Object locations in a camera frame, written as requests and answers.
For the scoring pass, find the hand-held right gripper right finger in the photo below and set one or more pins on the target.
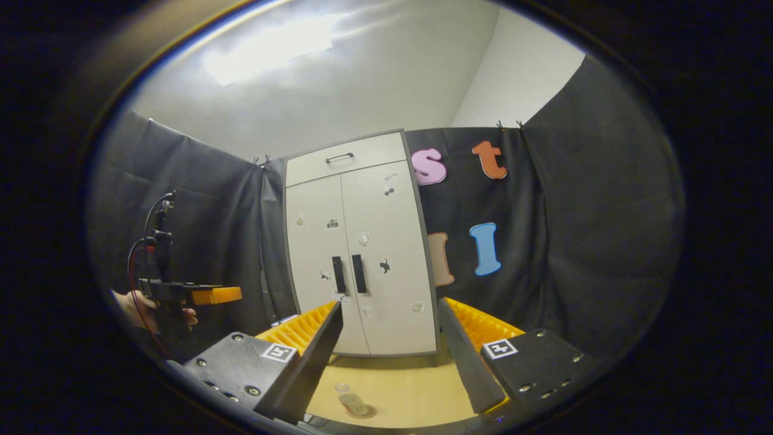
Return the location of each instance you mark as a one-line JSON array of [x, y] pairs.
[[468, 362]]

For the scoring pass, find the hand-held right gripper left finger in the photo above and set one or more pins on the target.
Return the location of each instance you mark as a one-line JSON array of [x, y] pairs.
[[314, 362]]

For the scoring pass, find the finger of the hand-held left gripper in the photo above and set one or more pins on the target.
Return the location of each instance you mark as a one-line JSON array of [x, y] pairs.
[[217, 295]]

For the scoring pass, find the clear bottle with orange label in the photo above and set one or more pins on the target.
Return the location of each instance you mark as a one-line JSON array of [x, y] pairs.
[[345, 393]]

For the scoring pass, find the round brown coaster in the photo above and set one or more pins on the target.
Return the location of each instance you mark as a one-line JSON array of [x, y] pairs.
[[369, 412]]

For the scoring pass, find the white cabinet door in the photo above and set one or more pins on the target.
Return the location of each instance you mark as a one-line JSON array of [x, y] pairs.
[[398, 229], [314, 254]]

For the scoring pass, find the white cabinet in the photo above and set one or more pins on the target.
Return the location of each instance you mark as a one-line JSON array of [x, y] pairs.
[[426, 266]]

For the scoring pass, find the white cabinet drawer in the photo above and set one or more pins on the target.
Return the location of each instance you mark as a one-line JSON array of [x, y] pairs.
[[374, 160]]

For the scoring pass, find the black backdrop cloth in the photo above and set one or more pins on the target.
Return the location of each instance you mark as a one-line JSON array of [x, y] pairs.
[[604, 241]]

